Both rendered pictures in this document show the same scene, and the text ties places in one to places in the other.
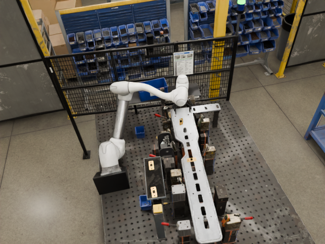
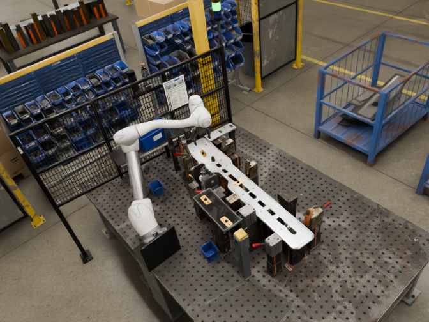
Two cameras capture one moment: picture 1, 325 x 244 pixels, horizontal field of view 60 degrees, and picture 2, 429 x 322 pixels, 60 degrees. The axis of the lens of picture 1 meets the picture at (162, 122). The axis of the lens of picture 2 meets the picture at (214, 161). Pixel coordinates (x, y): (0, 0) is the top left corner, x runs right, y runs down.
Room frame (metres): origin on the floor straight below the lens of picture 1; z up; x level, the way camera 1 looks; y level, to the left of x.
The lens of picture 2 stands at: (-0.28, 0.74, 2.98)
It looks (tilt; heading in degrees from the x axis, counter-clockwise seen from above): 41 degrees down; 335
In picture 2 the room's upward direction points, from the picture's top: 10 degrees counter-clockwise
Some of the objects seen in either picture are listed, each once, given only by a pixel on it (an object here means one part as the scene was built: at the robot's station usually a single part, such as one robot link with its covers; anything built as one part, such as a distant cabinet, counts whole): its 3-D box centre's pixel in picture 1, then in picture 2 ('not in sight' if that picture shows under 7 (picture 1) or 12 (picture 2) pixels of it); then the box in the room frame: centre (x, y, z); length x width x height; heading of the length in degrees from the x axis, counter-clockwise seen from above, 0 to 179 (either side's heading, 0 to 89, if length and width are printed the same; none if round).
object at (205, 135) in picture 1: (203, 144); (236, 168); (1.73, -0.38, 0.84); 0.11 x 0.08 x 0.29; 93
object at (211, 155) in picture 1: (209, 160); (252, 179); (1.52, -0.40, 0.87); 0.12 x 0.09 x 0.35; 93
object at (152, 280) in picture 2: not in sight; (169, 276); (1.49, 0.50, 0.33); 0.31 x 0.31 x 0.66; 9
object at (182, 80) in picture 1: (182, 84); (196, 106); (1.90, -0.20, 1.48); 0.13 x 0.11 x 0.16; 171
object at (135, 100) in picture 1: (157, 94); (159, 138); (2.34, 0.02, 1.02); 0.90 x 0.22 x 0.03; 93
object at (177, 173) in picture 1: (176, 185); (235, 215); (1.28, -0.08, 0.89); 0.13 x 0.11 x 0.38; 93
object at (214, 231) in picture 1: (192, 161); (240, 184); (1.43, -0.23, 1.00); 1.38 x 0.22 x 0.02; 3
